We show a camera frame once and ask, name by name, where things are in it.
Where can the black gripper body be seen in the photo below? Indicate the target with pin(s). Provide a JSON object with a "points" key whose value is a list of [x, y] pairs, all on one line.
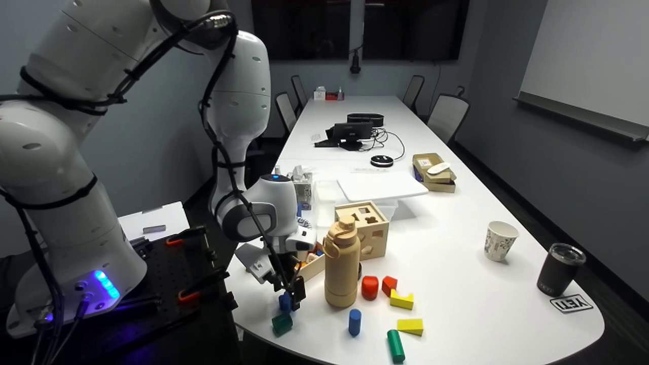
{"points": [[285, 259]]}

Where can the blue flower-shaped block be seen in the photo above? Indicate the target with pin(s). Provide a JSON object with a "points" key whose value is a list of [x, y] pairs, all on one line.
{"points": [[285, 304]]}

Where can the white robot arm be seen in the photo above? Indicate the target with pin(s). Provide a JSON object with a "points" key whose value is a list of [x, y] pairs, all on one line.
{"points": [[74, 203]]}

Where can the green rounded-top block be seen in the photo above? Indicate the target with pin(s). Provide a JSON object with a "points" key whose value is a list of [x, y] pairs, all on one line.
{"points": [[282, 325]]}

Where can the blue cylinder block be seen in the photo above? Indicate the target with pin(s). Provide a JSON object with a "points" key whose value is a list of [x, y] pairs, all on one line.
{"points": [[354, 324]]}

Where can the red rounded block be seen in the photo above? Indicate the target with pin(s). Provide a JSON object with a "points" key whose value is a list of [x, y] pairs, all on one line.
{"points": [[369, 289]]}

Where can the red angular block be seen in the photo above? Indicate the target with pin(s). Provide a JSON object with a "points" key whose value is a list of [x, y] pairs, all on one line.
{"points": [[391, 285]]}

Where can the wooden shape sorter box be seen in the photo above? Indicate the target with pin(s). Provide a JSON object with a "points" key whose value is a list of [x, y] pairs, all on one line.
{"points": [[375, 237]]}

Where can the yellow arch block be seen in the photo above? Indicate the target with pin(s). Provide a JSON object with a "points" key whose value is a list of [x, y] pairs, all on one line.
{"points": [[402, 301]]}

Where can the green cylinder block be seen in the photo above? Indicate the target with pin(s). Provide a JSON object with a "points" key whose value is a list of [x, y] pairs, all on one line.
{"points": [[396, 345]]}

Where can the yellow rectangular block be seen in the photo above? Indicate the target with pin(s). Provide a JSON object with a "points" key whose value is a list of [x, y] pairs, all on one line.
{"points": [[411, 328]]}

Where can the small white box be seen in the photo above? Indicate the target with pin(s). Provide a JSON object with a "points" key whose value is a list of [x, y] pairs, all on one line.
{"points": [[320, 94]]}

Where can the shallow wooden box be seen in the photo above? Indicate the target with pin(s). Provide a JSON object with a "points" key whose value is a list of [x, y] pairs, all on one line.
{"points": [[432, 180]]}

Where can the white eraser block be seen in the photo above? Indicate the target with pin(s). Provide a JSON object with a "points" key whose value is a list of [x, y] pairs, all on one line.
{"points": [[439, 167]]}

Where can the tan insulated bottle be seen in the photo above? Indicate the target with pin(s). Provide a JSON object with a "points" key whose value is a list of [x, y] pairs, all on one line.
{"points": [[341, 270]]}

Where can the black robot mounting cart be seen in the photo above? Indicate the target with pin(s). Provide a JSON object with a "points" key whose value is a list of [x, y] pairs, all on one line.
{"points": [[183, 264]]}

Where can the black round puck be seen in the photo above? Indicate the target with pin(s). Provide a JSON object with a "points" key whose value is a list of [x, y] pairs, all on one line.
{"points": [[382, 160]]}

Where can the black electronic device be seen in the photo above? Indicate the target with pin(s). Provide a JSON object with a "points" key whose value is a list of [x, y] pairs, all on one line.
{"points": [[352, 133]]}

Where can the grey office chair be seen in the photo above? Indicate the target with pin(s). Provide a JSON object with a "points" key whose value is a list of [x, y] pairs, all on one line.
{"points": [[447, 114], [298, 88], [286, 113], [412, 90]]}

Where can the white paper sheet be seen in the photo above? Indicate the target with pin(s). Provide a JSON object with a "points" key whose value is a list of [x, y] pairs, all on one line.
{"points": [[135, 225]]}

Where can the small red object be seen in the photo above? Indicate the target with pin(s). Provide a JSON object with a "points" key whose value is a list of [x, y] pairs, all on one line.
{"points": [[335, 96]]}

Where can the patterned white paper cup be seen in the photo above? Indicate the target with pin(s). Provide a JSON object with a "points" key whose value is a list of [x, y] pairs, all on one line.
{"points": [[502, 245]]}

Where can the dark metal tumbler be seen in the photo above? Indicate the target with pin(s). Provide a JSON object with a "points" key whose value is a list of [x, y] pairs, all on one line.
{"points": [[560, 270]]}

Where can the black and white label sticker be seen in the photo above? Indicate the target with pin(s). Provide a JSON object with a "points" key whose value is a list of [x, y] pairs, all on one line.
{"points": [[570, 304]]}

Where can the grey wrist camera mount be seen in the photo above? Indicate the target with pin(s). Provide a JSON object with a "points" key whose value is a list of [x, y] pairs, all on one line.
{"points": [[253, 263]]}

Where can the black hanging wall device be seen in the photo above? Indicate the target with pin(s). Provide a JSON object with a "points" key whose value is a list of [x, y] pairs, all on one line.
{"points": [[356, 64]]}

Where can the white wall whiteboard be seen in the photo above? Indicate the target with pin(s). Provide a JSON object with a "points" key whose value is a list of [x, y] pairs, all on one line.
{"points": [[594, 54]]}

